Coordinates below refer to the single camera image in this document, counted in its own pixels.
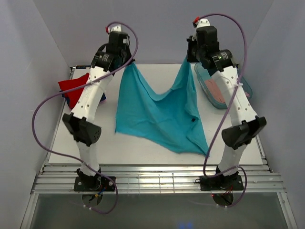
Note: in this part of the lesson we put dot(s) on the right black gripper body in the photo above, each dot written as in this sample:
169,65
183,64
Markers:
190,53

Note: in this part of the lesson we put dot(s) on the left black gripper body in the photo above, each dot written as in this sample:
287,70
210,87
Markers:
127,56

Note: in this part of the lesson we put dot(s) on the teal t shirt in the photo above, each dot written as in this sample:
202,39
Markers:
170,119

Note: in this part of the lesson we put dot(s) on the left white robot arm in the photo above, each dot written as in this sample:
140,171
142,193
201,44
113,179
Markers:
80,121

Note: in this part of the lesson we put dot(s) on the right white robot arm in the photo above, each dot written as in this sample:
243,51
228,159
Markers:
246,124

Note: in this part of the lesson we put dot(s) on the teal plastic bin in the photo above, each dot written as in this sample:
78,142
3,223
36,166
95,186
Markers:
202,75

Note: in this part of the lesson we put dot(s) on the blue label sticker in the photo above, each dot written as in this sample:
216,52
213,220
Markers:
83,67

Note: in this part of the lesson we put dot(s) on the pink t shirt in bin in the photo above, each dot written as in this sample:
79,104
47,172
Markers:
215,94

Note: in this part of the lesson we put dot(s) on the blue folded t shirt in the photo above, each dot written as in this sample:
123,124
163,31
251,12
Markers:
68,100

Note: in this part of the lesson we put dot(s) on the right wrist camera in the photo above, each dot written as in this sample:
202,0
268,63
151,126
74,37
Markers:
200,22

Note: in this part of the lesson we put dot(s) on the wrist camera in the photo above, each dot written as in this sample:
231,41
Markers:
200,22
116,28

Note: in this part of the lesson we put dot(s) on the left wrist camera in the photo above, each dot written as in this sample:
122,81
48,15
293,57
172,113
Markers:
116,28

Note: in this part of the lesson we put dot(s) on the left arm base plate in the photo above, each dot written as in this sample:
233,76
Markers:
101,184

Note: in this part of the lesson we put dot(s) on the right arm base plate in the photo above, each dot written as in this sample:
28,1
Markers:
226,183

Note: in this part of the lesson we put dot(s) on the aluminium rail frame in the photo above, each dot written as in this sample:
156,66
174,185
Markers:
59,179

